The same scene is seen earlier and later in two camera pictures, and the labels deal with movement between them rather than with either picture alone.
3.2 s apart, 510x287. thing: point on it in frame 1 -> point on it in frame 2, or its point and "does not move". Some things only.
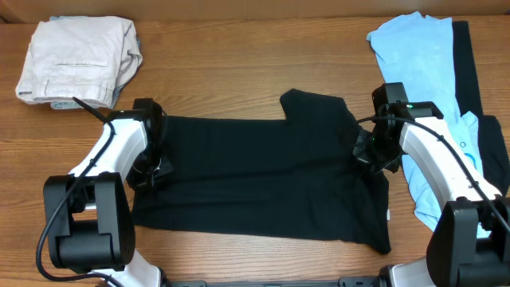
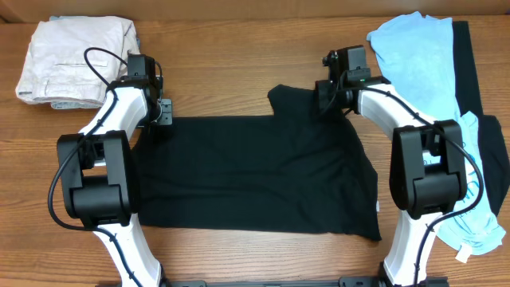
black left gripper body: (151, 174) -> (166, 112)
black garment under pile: (494, 156) does not move
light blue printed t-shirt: (417, 51) does not move
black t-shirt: (288, 179) does not move
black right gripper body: (382, 151) -> (331, 98)
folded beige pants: (88, 57) does not move
